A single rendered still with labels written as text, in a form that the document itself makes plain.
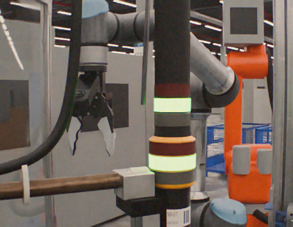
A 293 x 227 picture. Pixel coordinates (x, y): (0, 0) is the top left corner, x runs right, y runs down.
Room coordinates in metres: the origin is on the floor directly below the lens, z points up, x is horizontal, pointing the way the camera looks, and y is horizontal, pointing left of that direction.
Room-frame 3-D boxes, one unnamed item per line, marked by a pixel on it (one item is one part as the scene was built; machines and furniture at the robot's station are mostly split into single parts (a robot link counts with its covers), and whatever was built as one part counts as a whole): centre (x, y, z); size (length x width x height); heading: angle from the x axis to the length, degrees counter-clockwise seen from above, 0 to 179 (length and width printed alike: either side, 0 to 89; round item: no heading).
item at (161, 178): (0.36, 0.00, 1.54); 0.04 x 0.04 x 0.01
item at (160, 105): (0.36, 0.00, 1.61); 0.03 x 0.03 x 0.01
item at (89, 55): (0.92, 0.19, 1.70); 0.08 x 0.08 x 0.05
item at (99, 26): (0.92, 0.19, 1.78); 0.09 x 0.08 x 0.11; 145
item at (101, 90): (0.92, 0.19, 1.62); 0.09 x 0.08 x 0.12; 173
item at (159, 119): (0.36, 0.00, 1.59); 0.03 x 0.03 x 0.01
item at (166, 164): (0.36, 0.00, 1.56); 0.04 x 0.04 x 0.01
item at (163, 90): (0.36, 0.00, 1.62); 0.03 x 0.03 x 0.01
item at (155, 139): (0.36, 0.00, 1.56); 0.04 x 0.04 x 0.05
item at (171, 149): (0.36, 0.00, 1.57); 0.04 x 0.04 x 0.01
